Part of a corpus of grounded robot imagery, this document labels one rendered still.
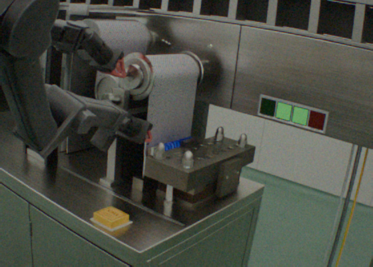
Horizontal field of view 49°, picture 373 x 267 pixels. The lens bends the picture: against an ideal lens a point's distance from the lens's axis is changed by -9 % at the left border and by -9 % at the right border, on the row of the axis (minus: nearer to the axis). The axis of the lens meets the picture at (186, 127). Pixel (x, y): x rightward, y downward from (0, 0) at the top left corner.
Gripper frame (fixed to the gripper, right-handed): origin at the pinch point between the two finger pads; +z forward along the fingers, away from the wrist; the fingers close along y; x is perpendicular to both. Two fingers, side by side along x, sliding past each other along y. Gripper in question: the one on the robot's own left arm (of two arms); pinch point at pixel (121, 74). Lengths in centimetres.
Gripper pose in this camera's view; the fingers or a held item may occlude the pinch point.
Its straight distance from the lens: 135.7
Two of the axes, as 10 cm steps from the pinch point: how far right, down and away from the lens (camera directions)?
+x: 4.4, -8.5, 2.9
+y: 7.8, 2.1, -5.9
